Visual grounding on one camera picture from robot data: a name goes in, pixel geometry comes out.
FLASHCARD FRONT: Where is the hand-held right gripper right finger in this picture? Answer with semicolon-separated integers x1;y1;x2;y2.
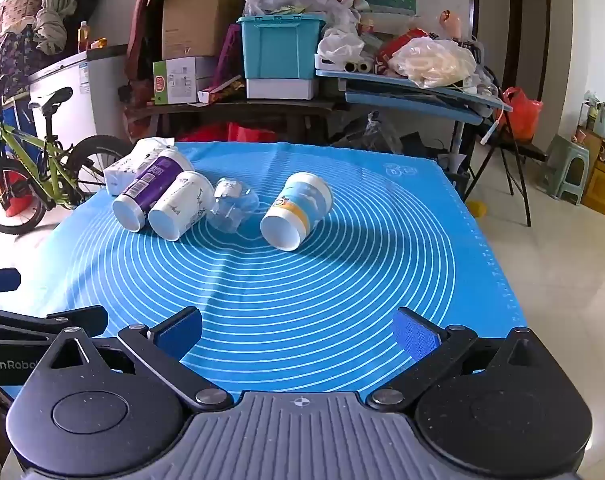
367;306;566;413

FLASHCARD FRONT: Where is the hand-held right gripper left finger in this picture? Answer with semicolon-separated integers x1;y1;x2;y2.
32;306;234;413

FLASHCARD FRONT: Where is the blue and yellow paper cup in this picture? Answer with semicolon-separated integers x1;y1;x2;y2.
260;171;333;251

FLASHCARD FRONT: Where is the white printed paper cup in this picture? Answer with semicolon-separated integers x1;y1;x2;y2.
147;170;216;242

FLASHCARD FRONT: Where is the clear plastic cup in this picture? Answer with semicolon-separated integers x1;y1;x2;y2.
206;177;260;234

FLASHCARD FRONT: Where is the purple paper cup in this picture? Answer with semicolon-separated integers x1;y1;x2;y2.
112;149;196;233

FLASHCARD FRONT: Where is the blue silicone mat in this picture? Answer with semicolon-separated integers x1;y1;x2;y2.
0;141;528;402

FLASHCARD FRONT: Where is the white tissue pack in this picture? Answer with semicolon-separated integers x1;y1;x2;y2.
103;137;176;197

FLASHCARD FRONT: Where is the green bicycle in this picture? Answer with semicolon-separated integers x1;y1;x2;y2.
0;86;134;235

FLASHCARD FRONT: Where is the white chest freezer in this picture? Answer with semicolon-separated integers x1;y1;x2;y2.
27;44;129;171

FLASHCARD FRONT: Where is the black folding chair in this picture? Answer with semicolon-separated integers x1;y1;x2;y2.
464;124;551;228

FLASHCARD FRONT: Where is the dark patterned bag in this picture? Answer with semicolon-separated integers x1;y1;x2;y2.
0;30;39;92

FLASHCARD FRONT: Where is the dark wooden table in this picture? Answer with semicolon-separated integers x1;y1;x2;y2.
126;94;354;147

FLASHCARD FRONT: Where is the blue desk board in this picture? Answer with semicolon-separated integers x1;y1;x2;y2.
315;67;514;126

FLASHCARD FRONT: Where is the green plastic stool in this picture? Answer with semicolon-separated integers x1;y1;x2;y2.
543;133;591;206

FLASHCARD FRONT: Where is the red plastic bag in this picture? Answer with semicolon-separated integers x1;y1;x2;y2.
497;86;545;141

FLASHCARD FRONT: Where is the green and white carton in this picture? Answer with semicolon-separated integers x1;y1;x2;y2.
152;56;218;106

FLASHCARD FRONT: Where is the knotted curtain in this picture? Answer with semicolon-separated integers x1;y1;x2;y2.
34;0;84;56

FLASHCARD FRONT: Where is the white flat box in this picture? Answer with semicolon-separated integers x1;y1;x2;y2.
245;77;320;101

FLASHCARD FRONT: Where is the clear bag with beige contents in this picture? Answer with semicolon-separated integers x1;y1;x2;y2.
387;37;478;89

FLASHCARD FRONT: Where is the patterned backpack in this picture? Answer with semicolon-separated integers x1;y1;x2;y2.
0;0;44;37

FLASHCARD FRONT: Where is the dark red hanging cloth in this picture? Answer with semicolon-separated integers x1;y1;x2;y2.
127;0;166;82

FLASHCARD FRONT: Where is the red snack packaging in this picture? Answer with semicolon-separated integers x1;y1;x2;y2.
377;27;429;62

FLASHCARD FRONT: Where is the teal storage bin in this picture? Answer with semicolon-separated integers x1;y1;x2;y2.
237;12;328;81

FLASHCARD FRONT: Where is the crumpled white plastic bag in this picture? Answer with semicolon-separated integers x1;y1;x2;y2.
317;27;366;64

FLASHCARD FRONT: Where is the dark wooden door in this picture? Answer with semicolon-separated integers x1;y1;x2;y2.
508;0;553;104

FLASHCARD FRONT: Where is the brown cardboard box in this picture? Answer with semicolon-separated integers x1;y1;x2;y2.
161;0;246;61

